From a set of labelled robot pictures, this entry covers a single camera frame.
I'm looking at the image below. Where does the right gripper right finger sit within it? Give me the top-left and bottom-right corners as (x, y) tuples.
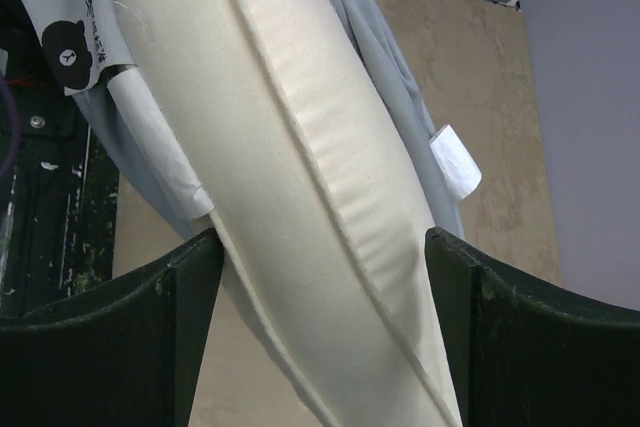
(425, 228), (639, 426)

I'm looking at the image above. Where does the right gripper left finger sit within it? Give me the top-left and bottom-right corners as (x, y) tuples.
(1, 229), (223, 426)

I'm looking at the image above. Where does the cream white pillow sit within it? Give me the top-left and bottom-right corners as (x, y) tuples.
(116, 0), (461, 426)

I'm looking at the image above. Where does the grey pillowcase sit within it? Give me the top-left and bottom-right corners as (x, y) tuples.
(18, 0), (466, 237)

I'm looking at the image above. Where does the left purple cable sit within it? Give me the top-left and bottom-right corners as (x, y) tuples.
(0, 81), (21, 178)

